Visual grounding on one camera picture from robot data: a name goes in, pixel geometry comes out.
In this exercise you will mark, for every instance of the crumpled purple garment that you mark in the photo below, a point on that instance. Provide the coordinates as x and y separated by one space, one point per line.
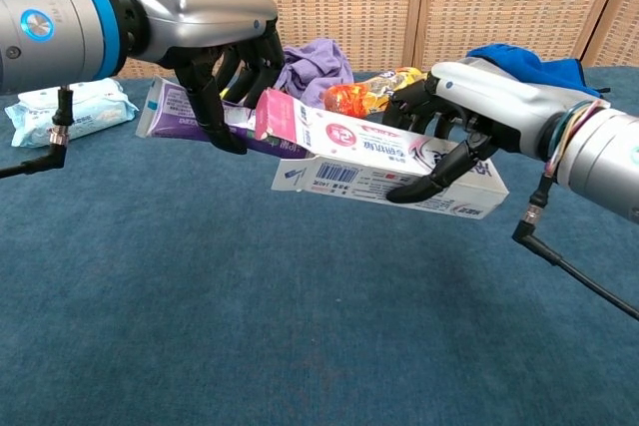
319 67

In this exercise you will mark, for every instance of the orange yellow drink bottle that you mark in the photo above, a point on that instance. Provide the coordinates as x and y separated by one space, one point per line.
359 94

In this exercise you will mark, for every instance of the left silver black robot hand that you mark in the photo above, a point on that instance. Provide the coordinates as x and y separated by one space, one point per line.
199 17

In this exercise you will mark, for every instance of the white pink toothpaste box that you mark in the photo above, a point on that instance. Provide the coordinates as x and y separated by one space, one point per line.
349 146

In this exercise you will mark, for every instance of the purple toothpaste tube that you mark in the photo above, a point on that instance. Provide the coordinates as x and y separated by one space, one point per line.
170 114

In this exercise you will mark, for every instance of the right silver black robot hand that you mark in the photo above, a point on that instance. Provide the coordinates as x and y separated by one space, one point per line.
499 102

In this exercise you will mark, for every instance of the blue towel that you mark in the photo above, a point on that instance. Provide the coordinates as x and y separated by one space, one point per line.
544 69

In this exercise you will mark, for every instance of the teal table mat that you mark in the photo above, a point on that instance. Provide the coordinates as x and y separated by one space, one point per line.
249 306

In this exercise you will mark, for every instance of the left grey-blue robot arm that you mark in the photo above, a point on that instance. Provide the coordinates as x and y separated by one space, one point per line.
55 22

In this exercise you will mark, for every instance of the light blue wet wipes pack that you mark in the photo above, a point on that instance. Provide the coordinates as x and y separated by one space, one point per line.
95 112

